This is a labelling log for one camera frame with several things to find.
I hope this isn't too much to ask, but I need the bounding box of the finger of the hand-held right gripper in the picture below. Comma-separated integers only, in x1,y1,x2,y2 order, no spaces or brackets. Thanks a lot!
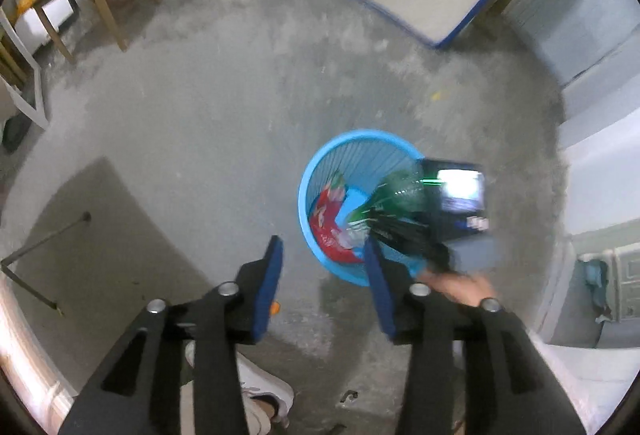
367,210,451,273

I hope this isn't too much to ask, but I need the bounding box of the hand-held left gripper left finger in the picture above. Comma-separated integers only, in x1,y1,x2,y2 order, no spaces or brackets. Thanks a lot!
57,235,285,435

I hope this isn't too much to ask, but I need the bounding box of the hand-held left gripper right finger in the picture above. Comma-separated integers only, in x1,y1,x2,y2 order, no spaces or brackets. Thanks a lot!
363,239,586,435

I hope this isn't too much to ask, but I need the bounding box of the green plastic bottle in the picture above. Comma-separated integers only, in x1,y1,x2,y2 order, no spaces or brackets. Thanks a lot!
347,169,433,228

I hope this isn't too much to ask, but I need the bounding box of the blue plastic waste basket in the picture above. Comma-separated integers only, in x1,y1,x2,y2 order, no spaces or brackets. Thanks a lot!
298,129,441,288

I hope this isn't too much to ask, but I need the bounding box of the person's right hand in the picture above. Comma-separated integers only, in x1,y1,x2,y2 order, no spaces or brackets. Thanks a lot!
417,271,496,311

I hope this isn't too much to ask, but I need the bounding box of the clear plastic wrapper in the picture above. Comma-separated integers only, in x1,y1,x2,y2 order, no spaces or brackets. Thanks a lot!
339,224,369,250

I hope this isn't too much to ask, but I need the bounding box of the red snack packet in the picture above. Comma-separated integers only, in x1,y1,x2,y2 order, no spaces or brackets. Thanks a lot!
309,172,366,264

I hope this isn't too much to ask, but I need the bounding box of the white shoe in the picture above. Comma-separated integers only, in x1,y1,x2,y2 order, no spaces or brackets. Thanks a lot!
235,354,296,430

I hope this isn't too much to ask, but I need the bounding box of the teal cloth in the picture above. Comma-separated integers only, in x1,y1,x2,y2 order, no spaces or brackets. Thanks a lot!
581,259,610,308

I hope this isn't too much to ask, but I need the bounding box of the grey door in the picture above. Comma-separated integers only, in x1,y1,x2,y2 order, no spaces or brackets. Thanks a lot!
502,0,640,88

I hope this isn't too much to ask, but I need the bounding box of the dark green object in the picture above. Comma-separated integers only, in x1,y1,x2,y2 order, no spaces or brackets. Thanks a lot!
2,116,32,153

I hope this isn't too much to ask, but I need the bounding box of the white chest freezer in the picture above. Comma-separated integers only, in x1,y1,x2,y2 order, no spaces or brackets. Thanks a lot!
15,0,77,57

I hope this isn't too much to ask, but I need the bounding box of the white metal frame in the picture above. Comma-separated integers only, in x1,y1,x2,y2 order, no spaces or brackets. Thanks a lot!
0,8,51,131

